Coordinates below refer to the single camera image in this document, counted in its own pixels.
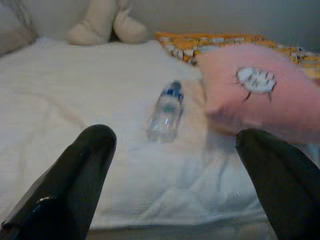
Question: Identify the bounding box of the cream plush toy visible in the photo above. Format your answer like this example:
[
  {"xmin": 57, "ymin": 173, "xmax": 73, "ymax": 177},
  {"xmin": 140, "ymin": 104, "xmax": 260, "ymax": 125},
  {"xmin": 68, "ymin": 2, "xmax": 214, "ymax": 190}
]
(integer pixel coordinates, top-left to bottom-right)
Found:
[{"xmin": 67, "ymin": 0, "xmax": 148, "ymax": 46}]

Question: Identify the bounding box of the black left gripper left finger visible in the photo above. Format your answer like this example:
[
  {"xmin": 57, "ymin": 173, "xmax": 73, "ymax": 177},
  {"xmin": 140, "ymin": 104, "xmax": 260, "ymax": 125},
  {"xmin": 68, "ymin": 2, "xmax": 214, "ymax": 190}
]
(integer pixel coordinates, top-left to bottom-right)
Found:
[{"xmin": 0, "ymin": 124, "xmax": 118, "ymax": 240}]

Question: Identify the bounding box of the pink sheep-print pillow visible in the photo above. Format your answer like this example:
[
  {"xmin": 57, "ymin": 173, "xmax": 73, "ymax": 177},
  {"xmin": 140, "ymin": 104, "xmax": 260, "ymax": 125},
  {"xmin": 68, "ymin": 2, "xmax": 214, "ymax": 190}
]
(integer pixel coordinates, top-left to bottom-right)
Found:
[{"xmin": 197, "ymin": 43, "xmax": 320, "ymax": 145}]

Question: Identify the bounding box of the white embroidered pillow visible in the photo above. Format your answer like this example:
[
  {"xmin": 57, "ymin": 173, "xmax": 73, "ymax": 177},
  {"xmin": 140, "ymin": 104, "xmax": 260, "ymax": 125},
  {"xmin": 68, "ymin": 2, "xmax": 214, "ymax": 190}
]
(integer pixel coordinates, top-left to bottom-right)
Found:
[{"xmin": 0, "ymin": 0, "xmax": 38, "ymax": 57}]

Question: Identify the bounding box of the clear plastic water bottle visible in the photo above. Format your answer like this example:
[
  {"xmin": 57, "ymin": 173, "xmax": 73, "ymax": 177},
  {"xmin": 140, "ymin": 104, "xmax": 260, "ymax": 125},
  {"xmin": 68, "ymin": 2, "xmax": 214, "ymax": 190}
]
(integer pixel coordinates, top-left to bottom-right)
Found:
[{"xmin": 144, "ymin": 79, "xmax": 185, "ymax": 143}]

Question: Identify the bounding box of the white bed sheet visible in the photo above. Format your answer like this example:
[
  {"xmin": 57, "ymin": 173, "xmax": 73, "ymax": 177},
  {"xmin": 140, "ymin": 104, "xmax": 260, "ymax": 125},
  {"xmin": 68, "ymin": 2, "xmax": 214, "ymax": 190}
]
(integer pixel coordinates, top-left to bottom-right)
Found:
[{"xmin": 0, "ymin": 36, "xmax": 278, "ymax": 240}]

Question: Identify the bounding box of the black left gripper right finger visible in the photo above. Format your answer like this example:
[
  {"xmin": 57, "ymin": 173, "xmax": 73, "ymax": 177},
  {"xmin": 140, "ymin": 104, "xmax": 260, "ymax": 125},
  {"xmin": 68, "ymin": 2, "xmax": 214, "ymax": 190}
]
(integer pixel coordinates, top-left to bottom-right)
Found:
[{"xmin": 235, "ymin": 128, "xmax": 320, "ymax": 240}]

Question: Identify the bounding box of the orange egg-cartoon blanket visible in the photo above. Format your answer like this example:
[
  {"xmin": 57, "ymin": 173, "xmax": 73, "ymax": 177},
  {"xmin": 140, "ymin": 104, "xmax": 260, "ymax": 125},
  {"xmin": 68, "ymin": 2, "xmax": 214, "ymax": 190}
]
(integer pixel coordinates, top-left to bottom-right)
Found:
[{"xmin": 154, "ymin": 31, "xmax": 320, "ymax": 81}]

